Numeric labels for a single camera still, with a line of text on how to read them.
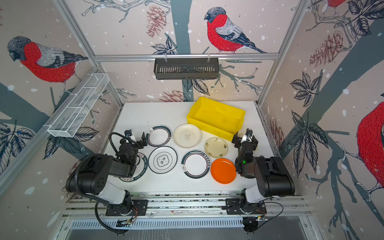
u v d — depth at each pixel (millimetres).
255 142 850
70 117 729
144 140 852
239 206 728
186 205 749
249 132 757
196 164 882
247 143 758
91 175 452
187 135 1008
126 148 711
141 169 853
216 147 968
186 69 1065
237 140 816
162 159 901
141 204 744
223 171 872
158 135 1020
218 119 1093
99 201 657
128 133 765
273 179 444
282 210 675
